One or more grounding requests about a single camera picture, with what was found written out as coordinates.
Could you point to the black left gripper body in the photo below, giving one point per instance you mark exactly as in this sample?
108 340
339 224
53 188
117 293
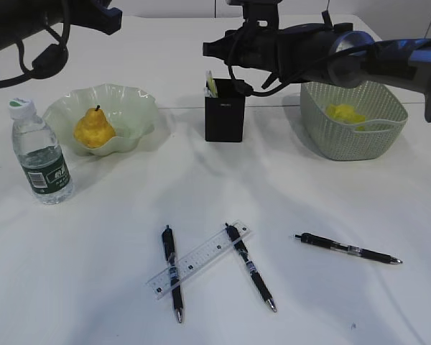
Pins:
92 14

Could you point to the green woven plastic basket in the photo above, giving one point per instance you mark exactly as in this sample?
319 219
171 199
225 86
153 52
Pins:
383 114

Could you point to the blue black right robot arm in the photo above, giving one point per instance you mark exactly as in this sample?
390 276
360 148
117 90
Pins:
333 54

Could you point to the yellow pear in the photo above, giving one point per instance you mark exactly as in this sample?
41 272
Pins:
93 130

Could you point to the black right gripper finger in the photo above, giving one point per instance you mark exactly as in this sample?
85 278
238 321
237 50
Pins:
219 49

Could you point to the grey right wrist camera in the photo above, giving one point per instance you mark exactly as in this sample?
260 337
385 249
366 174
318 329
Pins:
246 2

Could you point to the yellow utility knife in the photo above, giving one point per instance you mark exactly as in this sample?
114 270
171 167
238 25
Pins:
210 82

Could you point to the green wavy glass plate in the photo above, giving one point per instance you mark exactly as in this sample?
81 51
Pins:
129 110

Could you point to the black pen left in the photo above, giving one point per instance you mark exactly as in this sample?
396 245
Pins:
174 276

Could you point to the green utility knife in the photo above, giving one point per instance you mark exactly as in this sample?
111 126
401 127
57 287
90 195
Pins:
208 93

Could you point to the transparent plastic ruler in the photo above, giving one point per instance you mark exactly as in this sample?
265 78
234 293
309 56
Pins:
196 260

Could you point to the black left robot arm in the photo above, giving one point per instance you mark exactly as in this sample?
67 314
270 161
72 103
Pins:
22 19

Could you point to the black pen right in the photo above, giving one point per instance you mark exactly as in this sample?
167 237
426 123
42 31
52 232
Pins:
325 243

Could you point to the black square pen holder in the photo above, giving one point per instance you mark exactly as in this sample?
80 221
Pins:
224 114

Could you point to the black pen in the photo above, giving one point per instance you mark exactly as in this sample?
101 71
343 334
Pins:
174 276
325 243
255 276

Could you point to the black pen middle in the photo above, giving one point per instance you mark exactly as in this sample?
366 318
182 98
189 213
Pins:
255 276

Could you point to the clear water bottle green label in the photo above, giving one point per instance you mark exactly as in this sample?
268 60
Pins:
39 153

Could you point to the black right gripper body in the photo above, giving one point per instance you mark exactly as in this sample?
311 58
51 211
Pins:
285 53

